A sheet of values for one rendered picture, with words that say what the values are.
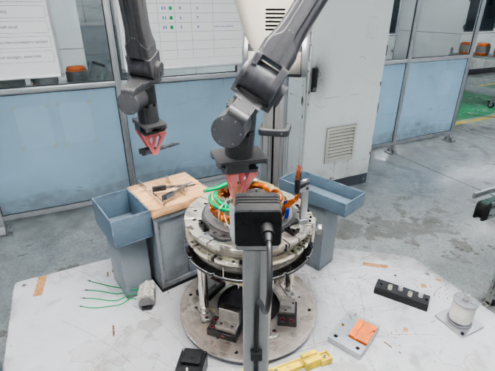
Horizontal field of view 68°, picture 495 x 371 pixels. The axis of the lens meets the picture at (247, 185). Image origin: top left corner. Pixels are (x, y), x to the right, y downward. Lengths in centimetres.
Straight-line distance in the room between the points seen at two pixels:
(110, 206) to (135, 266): 20
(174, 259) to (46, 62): 207
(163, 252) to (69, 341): 32
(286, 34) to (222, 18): 251
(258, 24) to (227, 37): 198
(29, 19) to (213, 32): 126
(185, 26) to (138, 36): 211
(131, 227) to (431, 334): 85
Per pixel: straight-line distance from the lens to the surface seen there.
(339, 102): 327
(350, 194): 118
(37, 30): 293
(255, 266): 38
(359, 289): 122
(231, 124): 60
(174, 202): 106
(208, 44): 313
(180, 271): 119
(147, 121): 106
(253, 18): 122
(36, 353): 114
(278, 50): 65
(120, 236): 104
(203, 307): 105
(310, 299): 113
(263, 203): 34
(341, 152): 344
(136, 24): 95
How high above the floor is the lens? 156
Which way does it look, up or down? 26 degrees down
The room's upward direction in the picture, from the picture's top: straight up
